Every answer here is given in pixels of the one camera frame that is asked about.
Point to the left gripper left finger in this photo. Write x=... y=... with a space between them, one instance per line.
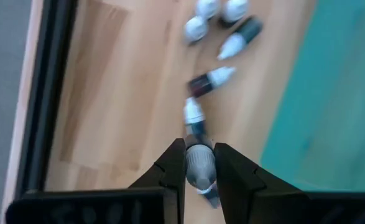
x=169 y=171

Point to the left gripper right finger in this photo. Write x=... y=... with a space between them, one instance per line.
x=235 y=177

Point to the small white-capped dropper bottle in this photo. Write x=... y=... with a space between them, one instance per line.
x=213 y=80
x=196 y=28
x=234 y=10
x=201 y=165
x=194 y=113
x=207 y=7
x=238 y=39

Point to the green translucent plastic bin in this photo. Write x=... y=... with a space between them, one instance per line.
x=331 y=102

